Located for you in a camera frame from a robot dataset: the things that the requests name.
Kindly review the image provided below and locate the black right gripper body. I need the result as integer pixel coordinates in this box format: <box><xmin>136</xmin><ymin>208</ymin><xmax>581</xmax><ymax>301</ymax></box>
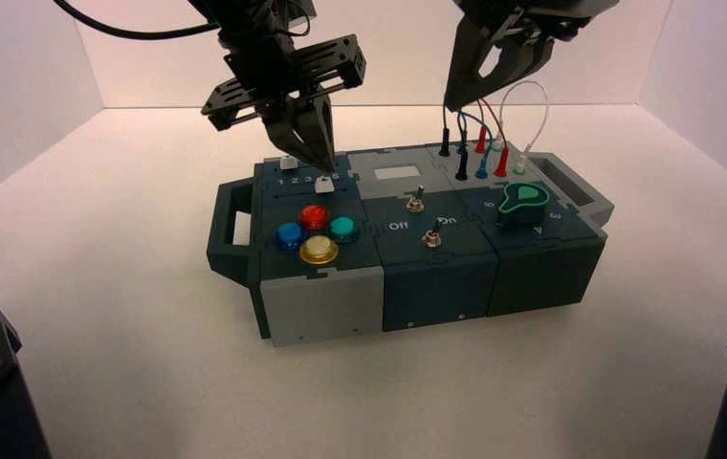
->
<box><xmin>454</xmin><ymin>0</ymin><xmax>618</xmax><ymax>39</ymax></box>

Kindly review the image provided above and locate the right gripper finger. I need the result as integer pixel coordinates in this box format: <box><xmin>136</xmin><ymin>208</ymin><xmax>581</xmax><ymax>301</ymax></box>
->
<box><xmin>464</xmin><ymin>28</ymin><xmax>555</xmax><ymax>102</ymax></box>
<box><xmin>444</xmin><ymin>15</ymin><xmax>497</xmax><ymax>112</ymax></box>

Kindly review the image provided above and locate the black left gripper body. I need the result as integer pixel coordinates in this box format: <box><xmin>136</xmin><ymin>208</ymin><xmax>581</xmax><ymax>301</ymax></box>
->
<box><xmin>201</xmin><ymin>25</ymin><xmax>368</xmax><ymax>133</ymax></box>

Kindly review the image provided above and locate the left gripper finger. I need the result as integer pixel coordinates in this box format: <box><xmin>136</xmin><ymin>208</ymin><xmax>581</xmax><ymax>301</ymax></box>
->
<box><xmin>302</xmin><ymin>95</ymin><xmax>338</xmax><ymax>175</ymax></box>
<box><xmin>265</xmin><ymin>110</ymin><xmax>330</xmax><ymax>173</ymax></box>

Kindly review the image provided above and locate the red push button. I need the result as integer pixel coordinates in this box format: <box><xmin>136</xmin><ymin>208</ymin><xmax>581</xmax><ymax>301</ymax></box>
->
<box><xmin>297</xmin><ymin>204</ymin><xmax>331</xmax><ymax>232</ymax></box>

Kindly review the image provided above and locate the pale display window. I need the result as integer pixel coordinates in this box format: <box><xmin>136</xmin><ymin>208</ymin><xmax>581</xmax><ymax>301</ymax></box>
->
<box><xmin>371</xmin><ymin>164</ymin><xmax>421</xmax><ymax>185</ymax></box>

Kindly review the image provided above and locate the blue push button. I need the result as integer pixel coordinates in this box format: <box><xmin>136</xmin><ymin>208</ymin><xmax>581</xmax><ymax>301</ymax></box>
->
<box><xmin>272</xmin><ymin>223</ymin><xmax>308</xmax><ymax>252</ymax></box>

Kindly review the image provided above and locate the green push button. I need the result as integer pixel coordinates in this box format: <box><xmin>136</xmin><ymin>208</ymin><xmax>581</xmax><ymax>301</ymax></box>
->
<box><xmin>324</xmin><ymin>216</ymin><xmax>362</xmax><ymax>245</ymax></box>

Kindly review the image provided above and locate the yellow push button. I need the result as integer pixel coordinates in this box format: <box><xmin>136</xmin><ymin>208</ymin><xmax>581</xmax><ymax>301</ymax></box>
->
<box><xmin>297</xmin><ymin>235</ymin><xmax>340</xmax><ymax>266</ymax></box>

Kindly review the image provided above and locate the green rotary knob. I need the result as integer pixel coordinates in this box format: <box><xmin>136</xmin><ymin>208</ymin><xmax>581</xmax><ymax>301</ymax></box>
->
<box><xmin>495</xmin><ymin>182</ymin><xmax>550</xmax><ymax>230</ymax></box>

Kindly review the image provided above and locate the dark blue grey control box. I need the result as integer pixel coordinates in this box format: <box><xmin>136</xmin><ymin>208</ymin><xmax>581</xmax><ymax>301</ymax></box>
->
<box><xmin>206</xmin><ymin>146</ymin><xmax>614</xmax><ymax>348</ymax></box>

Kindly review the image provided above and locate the red jumper cable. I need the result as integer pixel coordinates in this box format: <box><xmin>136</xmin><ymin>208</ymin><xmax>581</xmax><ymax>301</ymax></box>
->
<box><xmin>474</xmin><ymin>98</ymin><xmax>509</xmax><ymax>179</ymax></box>

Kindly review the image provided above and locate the black jumper cable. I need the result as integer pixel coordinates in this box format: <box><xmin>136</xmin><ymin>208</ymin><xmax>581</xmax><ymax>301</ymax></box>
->
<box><xmin>437</xmin><ymin>104</ymin><xmax>470</xmax><ymax>183</ymax></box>

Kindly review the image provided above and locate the white jumper cable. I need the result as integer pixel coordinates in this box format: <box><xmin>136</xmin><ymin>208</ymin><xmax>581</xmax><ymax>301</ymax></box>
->
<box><xmin>490</xmin><ymin>80</ymin><xmax>549</xmax><ymax>177</ymax></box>

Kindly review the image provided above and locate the blue jumper cable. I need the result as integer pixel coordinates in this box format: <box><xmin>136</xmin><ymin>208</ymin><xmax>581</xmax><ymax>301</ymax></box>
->
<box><xmin>454</xmin><ymin>108</ymin><xmax>493</xmax><ymax>181</ymax></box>

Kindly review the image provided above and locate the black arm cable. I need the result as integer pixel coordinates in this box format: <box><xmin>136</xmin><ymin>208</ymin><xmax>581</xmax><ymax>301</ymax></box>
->
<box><xmin>53</xmin><ymin>0</ymin><xmax>222</xmax><ymax>40</ymax></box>

